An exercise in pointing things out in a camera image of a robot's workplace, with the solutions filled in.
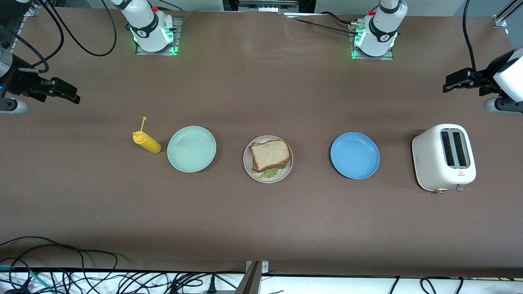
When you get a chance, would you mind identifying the blue plate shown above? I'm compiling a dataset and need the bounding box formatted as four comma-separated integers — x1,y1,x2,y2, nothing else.
330,131,380,180

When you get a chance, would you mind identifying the mint green plate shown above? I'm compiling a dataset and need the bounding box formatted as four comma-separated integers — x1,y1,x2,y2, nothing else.
167,126,217,173

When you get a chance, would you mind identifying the teal floor cable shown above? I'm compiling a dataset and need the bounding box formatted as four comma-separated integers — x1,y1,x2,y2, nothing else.
0,265,54,294

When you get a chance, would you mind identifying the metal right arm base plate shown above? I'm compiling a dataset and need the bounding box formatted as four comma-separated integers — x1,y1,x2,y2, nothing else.
135,16,183,56

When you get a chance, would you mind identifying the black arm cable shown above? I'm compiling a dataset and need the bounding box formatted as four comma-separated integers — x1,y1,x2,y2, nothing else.
462,0,479,73
0,0,118,75

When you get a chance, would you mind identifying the aluminium frame rail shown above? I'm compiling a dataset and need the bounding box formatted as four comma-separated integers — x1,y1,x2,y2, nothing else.
12,0,46,47
492,0,523,28

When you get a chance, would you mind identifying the beige plate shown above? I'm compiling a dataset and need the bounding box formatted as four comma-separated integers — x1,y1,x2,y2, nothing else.
243,135,294,184

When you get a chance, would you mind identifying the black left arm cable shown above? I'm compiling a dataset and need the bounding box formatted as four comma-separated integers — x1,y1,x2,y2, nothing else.
462,0,479,73

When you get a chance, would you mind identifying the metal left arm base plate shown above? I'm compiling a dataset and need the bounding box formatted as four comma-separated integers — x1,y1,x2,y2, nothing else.
349,22,395,61

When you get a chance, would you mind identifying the yellow mustard squeeze bottle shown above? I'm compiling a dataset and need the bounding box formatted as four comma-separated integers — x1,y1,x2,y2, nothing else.
132,117,162,154

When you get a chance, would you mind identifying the brown bread slice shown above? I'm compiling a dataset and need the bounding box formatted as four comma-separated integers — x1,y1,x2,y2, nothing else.
250,139,292,173
251,142,262,172

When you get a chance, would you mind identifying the small aluminium corner bracket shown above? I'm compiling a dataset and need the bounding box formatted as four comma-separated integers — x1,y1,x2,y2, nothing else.
245,260,269,275

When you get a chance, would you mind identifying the black corrugated base cable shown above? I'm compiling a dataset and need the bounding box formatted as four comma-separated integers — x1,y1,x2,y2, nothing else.
286,12,360,35

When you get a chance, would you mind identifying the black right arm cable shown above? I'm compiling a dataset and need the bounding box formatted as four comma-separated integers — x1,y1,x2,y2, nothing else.
0,0,118,75

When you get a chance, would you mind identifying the dark metal beam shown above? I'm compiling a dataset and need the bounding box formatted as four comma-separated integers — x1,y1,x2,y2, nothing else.
235,261,262,294

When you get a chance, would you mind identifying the white two-slot toaster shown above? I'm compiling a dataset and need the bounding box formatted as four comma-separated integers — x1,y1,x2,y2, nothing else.
412,124,477,193

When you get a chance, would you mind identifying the grey metal equipment frame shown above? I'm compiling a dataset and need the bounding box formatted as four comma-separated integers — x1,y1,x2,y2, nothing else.
223,0,299,13

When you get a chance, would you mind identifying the green lettuce leaf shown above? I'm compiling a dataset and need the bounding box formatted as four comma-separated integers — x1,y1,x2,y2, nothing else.
260,161,291,179

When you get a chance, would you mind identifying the black looped floor cable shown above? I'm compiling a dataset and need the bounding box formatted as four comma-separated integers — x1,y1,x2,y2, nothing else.
0,236,119,272

